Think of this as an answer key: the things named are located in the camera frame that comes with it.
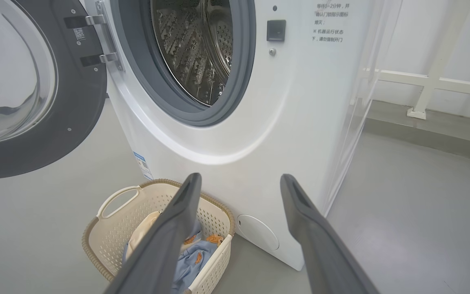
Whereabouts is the glass washing machine door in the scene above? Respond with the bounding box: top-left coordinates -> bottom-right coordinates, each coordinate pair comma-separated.
0,0 -> 108,180

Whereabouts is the white front-load washing machine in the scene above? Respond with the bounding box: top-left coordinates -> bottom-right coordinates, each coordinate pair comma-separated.
82,0 -> 403,271

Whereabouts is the blue energy label sticker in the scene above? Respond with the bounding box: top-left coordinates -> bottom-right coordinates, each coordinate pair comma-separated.
133,151 -> 154,180

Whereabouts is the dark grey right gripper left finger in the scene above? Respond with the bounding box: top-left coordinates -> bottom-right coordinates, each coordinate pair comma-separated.
104,172 -> 202,294

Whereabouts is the light blue printed garment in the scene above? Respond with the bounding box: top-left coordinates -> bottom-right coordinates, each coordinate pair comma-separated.
123,220 -> 224,294

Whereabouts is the round white filter cover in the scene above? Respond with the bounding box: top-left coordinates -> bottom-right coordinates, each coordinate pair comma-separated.
236,214 -> 280,251

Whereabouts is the stainless steel washing machine drum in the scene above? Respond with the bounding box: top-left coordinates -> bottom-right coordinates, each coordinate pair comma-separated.
151,0 -> 234,107

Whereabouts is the silver door hinge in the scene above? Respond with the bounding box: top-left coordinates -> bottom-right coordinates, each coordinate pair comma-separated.
64,0 -> 124,73

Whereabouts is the cream perforated laundry basket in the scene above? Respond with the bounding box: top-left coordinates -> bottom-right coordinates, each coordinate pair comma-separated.
82,179 -> 235,294

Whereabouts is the black door lock socket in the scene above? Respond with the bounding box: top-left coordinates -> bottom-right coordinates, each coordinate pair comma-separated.
266,20 -> 286,42

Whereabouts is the cream garment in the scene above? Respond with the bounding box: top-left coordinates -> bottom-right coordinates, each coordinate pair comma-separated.
126,210 -> 164,262

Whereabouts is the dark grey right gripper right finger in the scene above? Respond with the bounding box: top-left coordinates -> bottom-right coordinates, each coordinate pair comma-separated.
280,174 -> 380,294

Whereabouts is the white metal railing frame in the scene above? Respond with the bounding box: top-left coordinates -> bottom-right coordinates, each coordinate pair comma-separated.
361,0 -> 470,120

